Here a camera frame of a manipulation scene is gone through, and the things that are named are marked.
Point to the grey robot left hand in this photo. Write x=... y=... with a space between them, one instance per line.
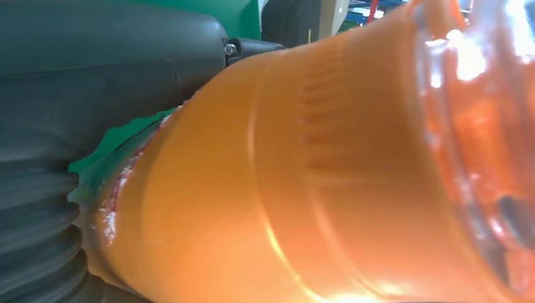
x=104 y=62

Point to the orange bottle with clear cap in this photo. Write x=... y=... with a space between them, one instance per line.
x=334 y=167

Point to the blue wheeled cart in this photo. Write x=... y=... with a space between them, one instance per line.
x=359 y=16

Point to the brown cardboard box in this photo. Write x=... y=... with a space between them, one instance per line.
x=332 y=16

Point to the black zipped carrying case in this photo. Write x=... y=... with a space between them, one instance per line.
x=288 y=21

